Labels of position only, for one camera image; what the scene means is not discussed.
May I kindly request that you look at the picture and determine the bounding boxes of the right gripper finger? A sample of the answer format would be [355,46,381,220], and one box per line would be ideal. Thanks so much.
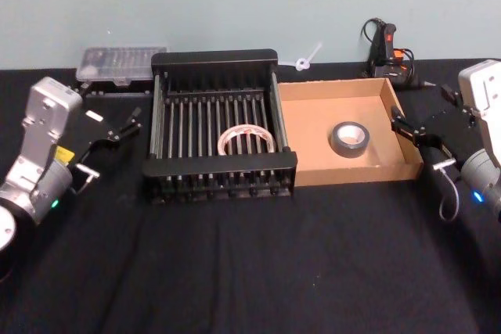
[441,83,463,107]
[390,105,431,148]

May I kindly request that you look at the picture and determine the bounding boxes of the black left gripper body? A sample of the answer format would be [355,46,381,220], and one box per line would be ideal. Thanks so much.
[54,95,121,167]

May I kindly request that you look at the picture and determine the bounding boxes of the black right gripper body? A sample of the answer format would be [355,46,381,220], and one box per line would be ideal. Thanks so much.
[420,106,485,163]

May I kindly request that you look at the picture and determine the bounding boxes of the roll of silver tape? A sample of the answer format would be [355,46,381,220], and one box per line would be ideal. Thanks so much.
[331,120,371,159]

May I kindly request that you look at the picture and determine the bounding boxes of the roll of white tape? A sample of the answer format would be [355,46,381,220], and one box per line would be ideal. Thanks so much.
[217,123,275,157]

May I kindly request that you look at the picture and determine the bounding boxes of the clear plastic case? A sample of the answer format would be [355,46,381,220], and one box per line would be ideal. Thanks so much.
[74,46,157,99]

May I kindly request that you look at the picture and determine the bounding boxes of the black rack with steel bars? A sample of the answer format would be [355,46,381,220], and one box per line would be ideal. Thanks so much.
[141,48,298,206]

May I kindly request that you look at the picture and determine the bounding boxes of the shallow brown cardboard tray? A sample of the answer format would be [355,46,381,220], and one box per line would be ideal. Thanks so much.
[276,77,425,188]

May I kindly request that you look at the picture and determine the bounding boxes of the white three-armed plastic piece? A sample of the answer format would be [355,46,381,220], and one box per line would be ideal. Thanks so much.
[278,41,324,71]

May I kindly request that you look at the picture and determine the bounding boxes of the black table cloth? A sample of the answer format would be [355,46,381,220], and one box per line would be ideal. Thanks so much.
[0,58,501,334]

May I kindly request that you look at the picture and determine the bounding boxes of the right gripper thin dark cable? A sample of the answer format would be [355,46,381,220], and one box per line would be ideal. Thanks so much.
[432,157,461,221]

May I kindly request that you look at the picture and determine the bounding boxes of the gripper thin dark cable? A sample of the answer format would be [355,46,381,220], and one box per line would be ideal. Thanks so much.
[71,163,101,195]
[432,157,461,221]

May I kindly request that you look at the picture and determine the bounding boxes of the left gripper thin dark cable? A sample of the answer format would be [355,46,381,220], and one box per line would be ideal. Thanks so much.
[71,163,101,195]

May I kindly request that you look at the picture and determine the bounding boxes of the black corded tool red switch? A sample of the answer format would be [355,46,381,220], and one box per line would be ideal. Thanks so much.
[359,16,438,91]

